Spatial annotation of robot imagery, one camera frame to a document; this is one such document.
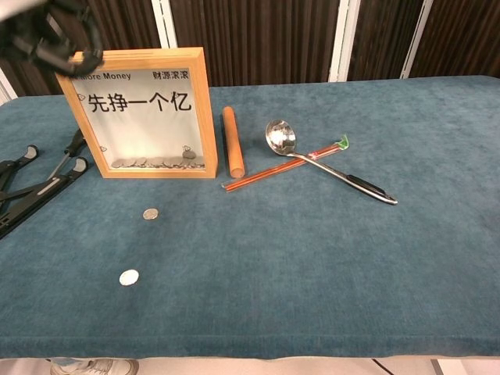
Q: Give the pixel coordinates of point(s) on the red chopsticks in clear sleeve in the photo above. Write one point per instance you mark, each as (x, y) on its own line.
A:
(265, 172)

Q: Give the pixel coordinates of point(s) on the silver coin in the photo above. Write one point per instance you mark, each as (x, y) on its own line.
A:
(150, 214)
(129, 277)

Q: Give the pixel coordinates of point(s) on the steel ladle with black grip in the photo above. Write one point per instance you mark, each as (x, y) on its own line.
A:
(280, 136)

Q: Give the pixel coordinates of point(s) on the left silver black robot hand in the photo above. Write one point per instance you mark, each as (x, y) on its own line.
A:
(47, 43)

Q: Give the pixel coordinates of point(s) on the blue table cloth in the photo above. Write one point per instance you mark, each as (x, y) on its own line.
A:
(273, 254)

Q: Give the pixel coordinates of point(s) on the white partition post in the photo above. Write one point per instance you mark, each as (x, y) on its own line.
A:
(166, 23)
(418, 39)
(6, 90)
(343, 39)

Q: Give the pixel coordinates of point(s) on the beige sneaker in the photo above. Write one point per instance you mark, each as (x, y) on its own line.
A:
(97, 367)

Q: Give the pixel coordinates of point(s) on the wooden framed money box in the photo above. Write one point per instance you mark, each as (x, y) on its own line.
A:
(136, 129)

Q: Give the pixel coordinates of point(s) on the black folding laptop stand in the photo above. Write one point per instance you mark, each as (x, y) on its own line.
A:
(58, 181)

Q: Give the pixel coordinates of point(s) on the wooden rolling pin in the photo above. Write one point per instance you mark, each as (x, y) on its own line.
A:
(233, 140)

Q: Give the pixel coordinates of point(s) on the heap of silver coins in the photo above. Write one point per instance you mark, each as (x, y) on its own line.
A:
(156, 162)

